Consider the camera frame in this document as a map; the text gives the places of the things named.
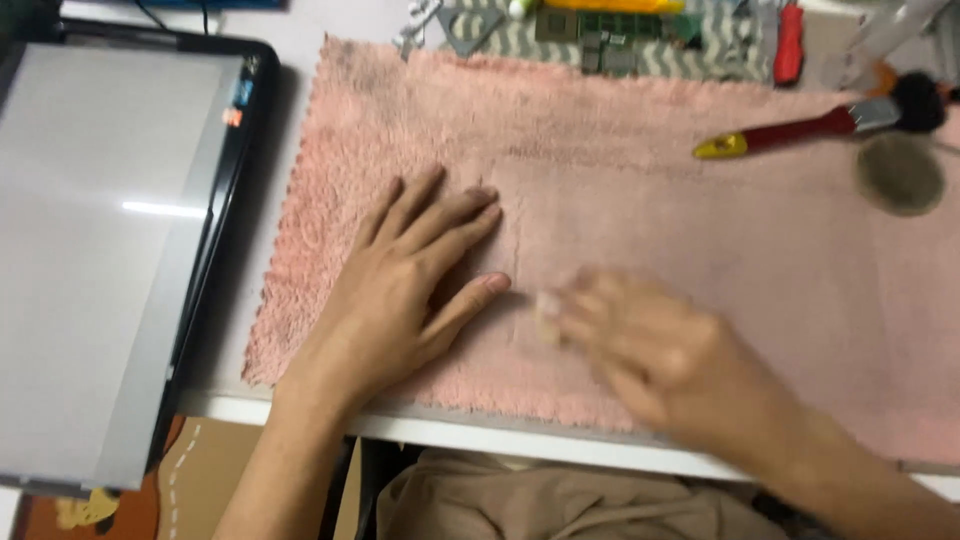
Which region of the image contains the black framed laptop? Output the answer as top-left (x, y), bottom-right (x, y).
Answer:
top-left (0, 18), bottom-right (282, 499)

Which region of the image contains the white plastic tool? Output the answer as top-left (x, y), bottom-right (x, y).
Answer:
top-left (838, 0), bottom-right (954, 90)

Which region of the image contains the white metal bracket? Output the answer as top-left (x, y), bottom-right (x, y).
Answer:
top-left (393, 0), bottom-right (445, 61)

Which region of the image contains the grey chevron patterned mat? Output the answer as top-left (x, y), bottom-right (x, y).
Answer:
top-left (442, 0), bottom-right (774, 84)

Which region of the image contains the green circuit board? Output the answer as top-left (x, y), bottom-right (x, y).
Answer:
top-left (534, 6), bottom-right (702, 76)

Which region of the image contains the red handled screwdriver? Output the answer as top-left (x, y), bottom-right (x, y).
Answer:
top-left (773, 2), bottom-right (805, 87)

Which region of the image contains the round grey metal disc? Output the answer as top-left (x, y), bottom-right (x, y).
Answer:
top-left (855, 133), bottom-right (947, 219)

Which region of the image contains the person's left hand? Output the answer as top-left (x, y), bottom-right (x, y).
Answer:
top-left (274, 165), bottom-right (513, 412)

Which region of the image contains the pink fluffy towel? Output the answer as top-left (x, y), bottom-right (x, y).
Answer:
top-left (241, 33), bottom-right (960, 468)

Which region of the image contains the grey triangular metal bracket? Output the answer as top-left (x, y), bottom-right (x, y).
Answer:
top-left (436, 6), bottom-right (507, 58)

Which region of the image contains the red handled paint brush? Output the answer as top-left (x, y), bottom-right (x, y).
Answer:
top-left (691, 70), bottom-right (949, 161)

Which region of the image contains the person's right hand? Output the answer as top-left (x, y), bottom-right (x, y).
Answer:
top-left (534, 267), bottom-right (796, 459)

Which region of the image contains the person's beige clothing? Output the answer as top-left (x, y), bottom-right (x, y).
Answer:
top-left (375, 448), bottom-right (841, 540)

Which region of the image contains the yellow plastic tool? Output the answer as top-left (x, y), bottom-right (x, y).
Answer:
top-left (541, 0), bottom-right (686, 15)

